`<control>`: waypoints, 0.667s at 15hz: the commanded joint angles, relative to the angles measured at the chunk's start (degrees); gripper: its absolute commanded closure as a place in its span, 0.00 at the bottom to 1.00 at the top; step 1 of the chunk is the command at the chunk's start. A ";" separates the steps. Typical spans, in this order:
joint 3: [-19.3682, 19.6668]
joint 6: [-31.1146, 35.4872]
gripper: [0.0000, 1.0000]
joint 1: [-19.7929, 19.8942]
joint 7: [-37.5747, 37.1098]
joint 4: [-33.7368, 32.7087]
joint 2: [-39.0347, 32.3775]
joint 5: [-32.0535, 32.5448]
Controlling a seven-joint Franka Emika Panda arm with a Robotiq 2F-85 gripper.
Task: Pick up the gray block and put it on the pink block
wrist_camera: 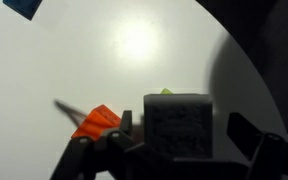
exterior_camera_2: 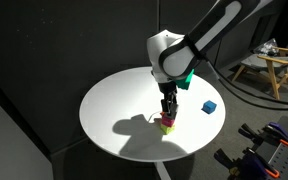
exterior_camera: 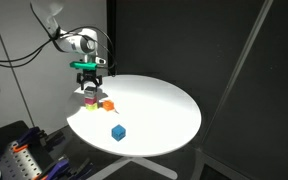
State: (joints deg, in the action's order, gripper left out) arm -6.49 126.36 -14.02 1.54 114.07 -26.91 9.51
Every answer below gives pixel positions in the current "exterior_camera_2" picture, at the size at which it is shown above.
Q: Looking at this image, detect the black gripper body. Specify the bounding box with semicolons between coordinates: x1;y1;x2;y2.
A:
158;81;177;100

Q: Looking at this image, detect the gray block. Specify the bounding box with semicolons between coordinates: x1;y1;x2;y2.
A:
162;111;177;120

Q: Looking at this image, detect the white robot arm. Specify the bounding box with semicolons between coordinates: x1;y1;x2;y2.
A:
147;0;273;120

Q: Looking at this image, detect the pink block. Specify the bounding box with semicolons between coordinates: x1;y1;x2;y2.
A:
161;116;175;127

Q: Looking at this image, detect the yellow-green block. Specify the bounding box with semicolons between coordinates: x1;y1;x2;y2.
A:
160;124;175;135

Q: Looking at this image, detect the blue block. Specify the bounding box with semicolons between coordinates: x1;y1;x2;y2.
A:
202;100;217;114

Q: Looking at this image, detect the round white table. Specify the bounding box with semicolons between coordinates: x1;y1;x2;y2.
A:
79;67;225;180

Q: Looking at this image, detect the purple clamp lower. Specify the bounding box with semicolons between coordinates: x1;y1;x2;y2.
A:
214;148;280;180

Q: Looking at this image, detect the purple clamp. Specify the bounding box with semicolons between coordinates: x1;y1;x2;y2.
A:
263;122;288;146
214;148;280;180

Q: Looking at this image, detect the purple clamp upper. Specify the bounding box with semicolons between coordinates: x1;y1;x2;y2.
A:
263;122;288;146

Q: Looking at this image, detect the wooden chair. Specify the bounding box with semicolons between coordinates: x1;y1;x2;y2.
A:
232;47;288;100

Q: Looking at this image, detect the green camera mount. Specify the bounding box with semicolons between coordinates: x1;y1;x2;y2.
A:
176;70;194;90

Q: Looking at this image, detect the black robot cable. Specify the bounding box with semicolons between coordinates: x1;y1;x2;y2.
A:
208;59;288;111

